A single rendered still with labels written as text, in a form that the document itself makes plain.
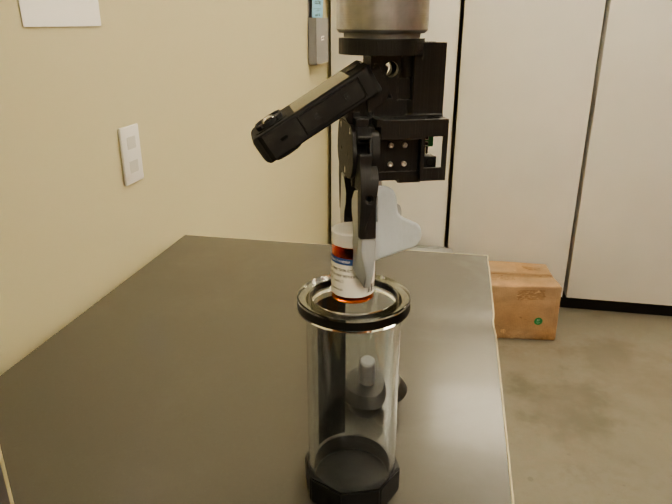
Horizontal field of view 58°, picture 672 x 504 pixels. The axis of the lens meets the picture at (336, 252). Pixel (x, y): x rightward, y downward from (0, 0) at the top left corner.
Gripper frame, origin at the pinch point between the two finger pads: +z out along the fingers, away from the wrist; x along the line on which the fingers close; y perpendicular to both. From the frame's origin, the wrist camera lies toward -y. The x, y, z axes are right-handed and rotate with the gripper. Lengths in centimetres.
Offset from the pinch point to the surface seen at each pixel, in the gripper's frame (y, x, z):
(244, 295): -10, 51, 26
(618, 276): 177, 198, 97
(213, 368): -15.0, 26.2, 25.7
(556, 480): 89, 92, 119
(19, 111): -42, 47, -9
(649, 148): 180, 197, 32
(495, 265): 115, 207, 90
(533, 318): 124, 180, 107
